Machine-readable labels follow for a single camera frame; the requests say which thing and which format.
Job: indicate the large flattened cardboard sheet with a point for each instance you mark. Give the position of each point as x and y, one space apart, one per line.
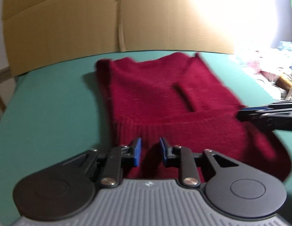
66 28

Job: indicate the red knit sweater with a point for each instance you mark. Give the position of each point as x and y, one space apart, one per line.
148 87

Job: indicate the wooden stool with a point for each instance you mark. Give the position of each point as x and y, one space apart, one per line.
1 87

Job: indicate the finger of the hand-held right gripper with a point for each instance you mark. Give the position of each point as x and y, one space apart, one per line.
277 106
273 120

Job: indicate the green table cloth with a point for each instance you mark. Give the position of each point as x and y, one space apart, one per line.
54 103

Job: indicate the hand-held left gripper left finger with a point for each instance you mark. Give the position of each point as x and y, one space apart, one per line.
137 151

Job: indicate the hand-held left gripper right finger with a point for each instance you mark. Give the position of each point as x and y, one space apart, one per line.
162 151

